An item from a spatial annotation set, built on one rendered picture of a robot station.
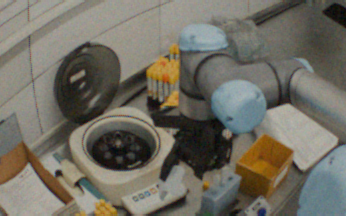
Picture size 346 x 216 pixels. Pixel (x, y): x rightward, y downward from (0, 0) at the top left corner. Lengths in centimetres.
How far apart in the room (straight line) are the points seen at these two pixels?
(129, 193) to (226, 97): 53
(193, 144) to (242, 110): 23
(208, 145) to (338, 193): 53
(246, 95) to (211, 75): 7
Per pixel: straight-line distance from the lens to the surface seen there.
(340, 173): 41
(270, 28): 201
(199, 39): 78
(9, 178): 129
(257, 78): 75
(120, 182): 115
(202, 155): 91
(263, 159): 135
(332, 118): 65
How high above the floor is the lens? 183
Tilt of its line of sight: 39 degrees down
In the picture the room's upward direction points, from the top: 1 degrees counter-clockwise
